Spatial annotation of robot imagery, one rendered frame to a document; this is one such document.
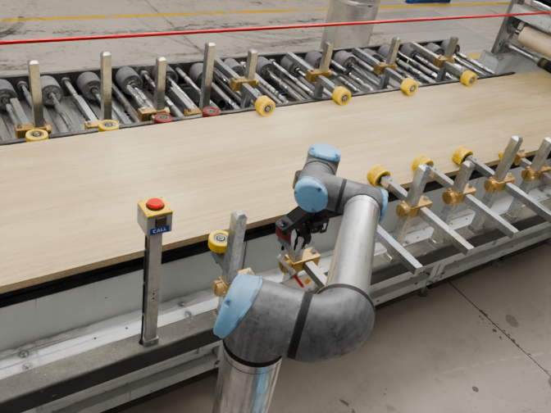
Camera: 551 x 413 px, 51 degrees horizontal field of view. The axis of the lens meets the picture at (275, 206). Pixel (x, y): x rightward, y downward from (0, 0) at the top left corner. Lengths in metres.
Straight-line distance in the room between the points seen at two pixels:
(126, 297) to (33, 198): 0.45
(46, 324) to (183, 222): 0.53
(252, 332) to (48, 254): 1.00
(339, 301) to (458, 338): 2.23
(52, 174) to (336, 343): 1.44
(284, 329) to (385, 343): 2.05
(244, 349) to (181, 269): 1.03
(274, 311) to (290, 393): 1.72
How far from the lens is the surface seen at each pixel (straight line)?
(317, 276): 1.89
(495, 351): 3.21
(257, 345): 0.97
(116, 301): 1.97
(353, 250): 1.17
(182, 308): 2.04
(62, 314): 1.93
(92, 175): 2.15
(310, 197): 1.45
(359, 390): 2.75
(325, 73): 3.07
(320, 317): 0.94
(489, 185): 2.52
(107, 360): 1.80
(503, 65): 4.47
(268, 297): 0.95
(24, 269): 1.80
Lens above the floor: 2.12
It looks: 36 degrees down
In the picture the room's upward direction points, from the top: 11 degrees clockwise
